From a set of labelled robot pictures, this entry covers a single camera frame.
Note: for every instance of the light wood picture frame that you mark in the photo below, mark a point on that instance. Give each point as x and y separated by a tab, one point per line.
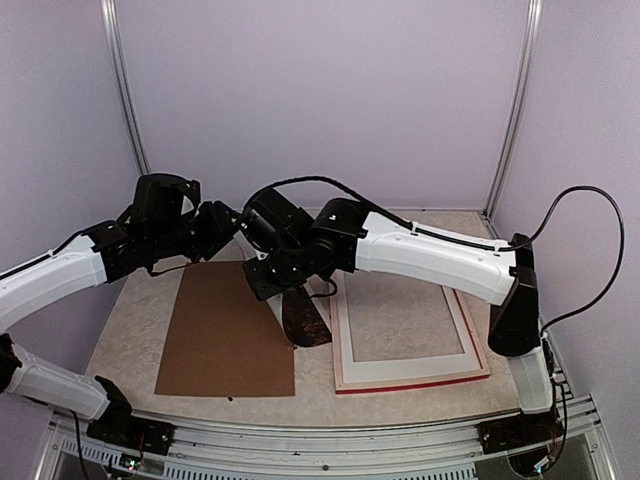
470	350

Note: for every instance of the red forest photo print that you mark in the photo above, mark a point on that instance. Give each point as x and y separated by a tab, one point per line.
302	321

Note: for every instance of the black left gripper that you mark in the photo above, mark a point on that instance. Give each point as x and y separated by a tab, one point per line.
219	226

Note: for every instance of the right aluminium corner post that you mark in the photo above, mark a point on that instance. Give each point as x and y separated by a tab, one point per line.
517	106

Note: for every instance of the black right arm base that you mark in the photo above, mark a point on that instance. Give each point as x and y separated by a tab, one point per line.
519	431

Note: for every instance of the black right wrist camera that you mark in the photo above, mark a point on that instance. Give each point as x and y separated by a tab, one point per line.
270	221

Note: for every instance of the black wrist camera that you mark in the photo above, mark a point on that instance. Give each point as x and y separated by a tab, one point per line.
270	221
159	198

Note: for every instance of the white photo mat board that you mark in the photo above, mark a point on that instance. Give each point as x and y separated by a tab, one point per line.
400	370

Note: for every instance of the aluminium front rail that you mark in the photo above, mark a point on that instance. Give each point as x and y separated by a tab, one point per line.
455	449

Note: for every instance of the brown cardboard backing board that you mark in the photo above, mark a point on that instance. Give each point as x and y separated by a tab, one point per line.
222	342

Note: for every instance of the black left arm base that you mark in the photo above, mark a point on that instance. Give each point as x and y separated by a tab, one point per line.
118	426

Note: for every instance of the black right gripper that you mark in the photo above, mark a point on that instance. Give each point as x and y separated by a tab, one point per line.
263	287

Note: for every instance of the left aluminium corner post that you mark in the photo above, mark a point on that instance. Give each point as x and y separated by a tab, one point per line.
111	24

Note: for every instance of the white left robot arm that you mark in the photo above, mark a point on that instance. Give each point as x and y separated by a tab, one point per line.
101	254

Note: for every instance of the aluminium corner post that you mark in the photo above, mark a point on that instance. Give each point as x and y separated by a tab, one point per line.
111	24
517	106

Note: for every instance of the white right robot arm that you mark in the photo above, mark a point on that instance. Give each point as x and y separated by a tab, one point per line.
347	235

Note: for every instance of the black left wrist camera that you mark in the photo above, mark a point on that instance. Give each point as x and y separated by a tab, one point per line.
159	198

